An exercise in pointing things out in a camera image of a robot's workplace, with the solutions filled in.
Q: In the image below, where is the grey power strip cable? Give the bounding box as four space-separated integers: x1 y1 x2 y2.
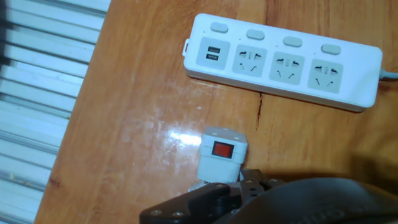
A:
378 68 398 80

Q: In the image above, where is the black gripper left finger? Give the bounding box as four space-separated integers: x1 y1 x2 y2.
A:
139 182 233 224

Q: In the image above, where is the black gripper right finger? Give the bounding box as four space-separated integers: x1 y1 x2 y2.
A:
239 169 287 206

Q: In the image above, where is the white bulb holder with bulb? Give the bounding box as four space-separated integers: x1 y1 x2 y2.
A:
188 126 249 192

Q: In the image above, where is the orange wooden board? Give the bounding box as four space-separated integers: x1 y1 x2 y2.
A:
34 0 398 224

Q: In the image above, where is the white power strip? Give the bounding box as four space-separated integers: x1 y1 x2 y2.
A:
182 12 384 113

